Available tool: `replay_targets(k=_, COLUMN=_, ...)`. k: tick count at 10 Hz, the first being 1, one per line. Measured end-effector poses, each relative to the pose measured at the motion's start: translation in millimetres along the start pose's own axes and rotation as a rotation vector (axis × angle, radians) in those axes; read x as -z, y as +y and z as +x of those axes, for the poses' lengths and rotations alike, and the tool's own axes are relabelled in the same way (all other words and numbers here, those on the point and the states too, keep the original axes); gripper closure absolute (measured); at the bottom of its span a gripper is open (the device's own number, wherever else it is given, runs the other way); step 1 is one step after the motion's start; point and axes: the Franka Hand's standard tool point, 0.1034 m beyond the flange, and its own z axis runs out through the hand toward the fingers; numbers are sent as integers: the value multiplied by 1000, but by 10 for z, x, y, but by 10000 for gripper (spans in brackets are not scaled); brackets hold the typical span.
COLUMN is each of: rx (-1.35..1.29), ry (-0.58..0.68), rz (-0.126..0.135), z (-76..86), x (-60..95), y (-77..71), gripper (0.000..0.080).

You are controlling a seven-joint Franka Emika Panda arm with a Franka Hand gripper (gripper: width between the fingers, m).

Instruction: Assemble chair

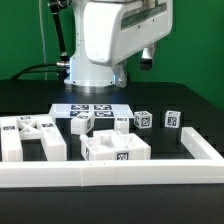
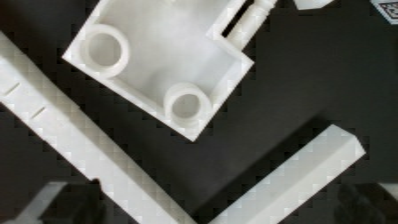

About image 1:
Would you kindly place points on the white boundary fence frame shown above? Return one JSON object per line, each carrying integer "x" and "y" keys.
{"x": 205, "y": 166}

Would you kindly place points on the white flat tagged plate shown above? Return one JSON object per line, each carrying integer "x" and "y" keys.
{"x": 99, "y": 110}

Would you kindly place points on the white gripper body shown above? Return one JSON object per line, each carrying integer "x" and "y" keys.
{"x": 115, "y": 31}

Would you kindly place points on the white tagged cube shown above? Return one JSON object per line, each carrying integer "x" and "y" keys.
{"x": 143, "y": 119}
{"x": 172, "y": 119}

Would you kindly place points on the white chair seat part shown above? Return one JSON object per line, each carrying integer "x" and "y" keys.
{"x": 112, "y": 145}

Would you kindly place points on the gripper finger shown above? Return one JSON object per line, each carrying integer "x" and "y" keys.
{"x": 146, "y": 61}
{"x": 120, "y": 76}

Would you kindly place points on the white tagged cube right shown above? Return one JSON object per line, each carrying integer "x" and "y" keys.
{"x": 172, "y": 119}

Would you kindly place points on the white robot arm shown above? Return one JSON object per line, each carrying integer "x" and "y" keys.
{"x": 86, "y": 76}

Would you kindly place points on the white tagged cube left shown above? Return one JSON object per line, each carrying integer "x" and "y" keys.
{"x": 143, "y": 119}

